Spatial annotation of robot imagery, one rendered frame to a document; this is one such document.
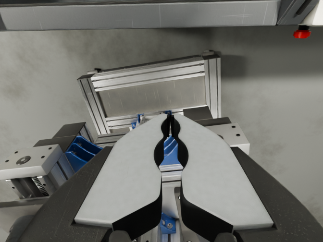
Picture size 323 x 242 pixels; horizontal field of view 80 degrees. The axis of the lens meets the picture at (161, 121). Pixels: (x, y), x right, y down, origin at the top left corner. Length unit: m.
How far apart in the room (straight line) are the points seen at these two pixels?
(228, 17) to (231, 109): 1.22
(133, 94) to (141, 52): 0.30
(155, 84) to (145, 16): 0.84
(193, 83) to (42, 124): 1.28
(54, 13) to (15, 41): 1.26
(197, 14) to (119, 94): 0.94
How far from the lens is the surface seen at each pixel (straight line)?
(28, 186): 0.68
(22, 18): 0.47
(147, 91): 1.22
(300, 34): 0.62
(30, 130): 1.98
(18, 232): 0.65
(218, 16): 0.40
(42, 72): 1.66
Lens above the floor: 1.34
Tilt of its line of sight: 60 degrees down
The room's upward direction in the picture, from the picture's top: 176 degrees counter-clockwise
